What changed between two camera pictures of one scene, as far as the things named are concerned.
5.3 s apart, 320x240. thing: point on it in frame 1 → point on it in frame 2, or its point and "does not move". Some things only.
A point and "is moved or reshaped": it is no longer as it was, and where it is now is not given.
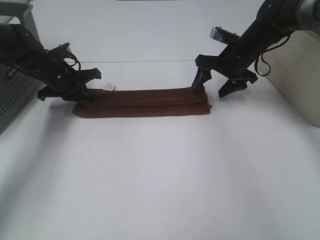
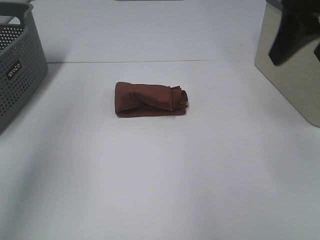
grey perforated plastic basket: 17,85 does not move
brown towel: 110,102 is moved or reshaped
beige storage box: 292,66 does not move
